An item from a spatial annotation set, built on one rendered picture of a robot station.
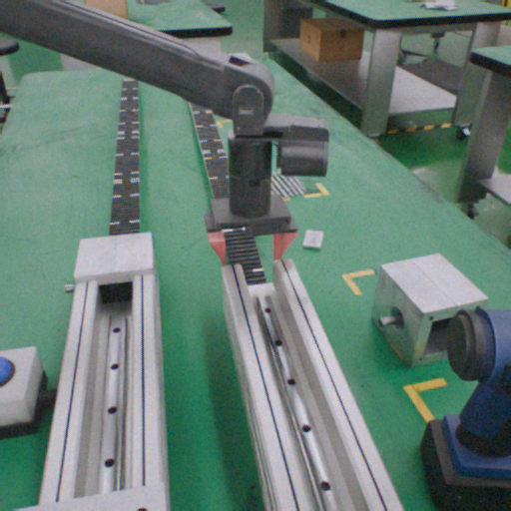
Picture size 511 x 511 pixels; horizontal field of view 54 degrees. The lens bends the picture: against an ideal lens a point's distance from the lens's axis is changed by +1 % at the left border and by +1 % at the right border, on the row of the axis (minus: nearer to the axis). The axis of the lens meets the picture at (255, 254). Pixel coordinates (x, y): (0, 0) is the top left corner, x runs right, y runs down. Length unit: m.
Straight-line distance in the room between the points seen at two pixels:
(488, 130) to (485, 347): 2.09
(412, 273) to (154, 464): 0.39
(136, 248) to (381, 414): 0.39
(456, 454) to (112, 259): 0.46
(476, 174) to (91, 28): 2.14
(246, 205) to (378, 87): 2.59
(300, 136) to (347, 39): 3.91
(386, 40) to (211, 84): 2.58
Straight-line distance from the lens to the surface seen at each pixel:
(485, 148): 2.51
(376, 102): 3.22
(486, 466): 0.53
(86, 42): 0.62
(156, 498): 0.41
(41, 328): 0.76
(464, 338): 0.42
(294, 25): 5.65
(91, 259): 0.70
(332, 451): 0.53
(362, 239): 0.90
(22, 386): 0.60
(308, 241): 0.87
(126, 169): 1.09
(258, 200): 0.64
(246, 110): 0.58
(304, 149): 0.61
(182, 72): 0.60
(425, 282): 0.66
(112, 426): 0.54
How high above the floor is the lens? 1.26
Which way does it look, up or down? 35 degrees down
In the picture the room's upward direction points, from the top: straight up
